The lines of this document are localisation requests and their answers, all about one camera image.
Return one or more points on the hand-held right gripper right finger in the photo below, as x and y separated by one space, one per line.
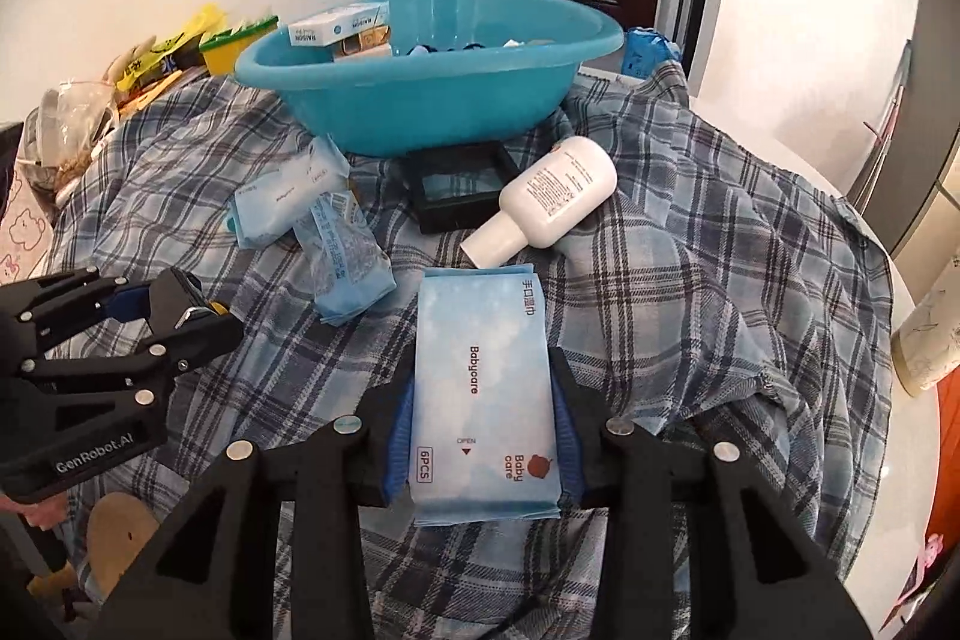
568 460

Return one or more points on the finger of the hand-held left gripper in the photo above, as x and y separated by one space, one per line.
195 329
131 304

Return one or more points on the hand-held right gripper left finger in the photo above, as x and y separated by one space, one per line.
397 452

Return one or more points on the blue wet wipes packet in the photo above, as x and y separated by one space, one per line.
480 385

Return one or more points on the blue barcode tissue packet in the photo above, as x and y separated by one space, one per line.
341 265

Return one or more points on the blue plastic basin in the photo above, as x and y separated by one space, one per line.
427 100

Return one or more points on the person's left hand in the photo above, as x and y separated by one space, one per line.
37 514

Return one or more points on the wooden stool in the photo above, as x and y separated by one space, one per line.
120 535

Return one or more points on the pink printed cloth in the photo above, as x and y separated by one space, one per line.
22 235

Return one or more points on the light blue tissue packet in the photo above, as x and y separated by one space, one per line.
270 209

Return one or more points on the clear plastic bag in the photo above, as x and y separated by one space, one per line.
71 123

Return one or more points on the blue plaid cloth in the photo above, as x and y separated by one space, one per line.
675 250

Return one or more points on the yellow container with green lid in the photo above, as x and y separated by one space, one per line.
225 57

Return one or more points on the white plastic bottle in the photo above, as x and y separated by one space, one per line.
559 183

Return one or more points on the yellow snack bag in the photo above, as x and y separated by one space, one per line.
195 29

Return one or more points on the white carton box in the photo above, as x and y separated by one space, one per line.
330 27

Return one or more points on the orange label box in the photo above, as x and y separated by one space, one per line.
367 44

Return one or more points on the pink printed paper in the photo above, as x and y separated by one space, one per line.
930 550

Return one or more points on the floral patterned cylinder bin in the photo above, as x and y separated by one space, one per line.
926 340

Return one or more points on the orange chair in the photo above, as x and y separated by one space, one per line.
951 460

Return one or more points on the blue plastic bag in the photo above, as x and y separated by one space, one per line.
645 51

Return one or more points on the beige refrigerator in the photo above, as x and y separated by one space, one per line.
922 160

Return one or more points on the folded drying rack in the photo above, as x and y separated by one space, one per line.
892 108

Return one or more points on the black square frame box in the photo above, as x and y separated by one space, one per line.
457 179

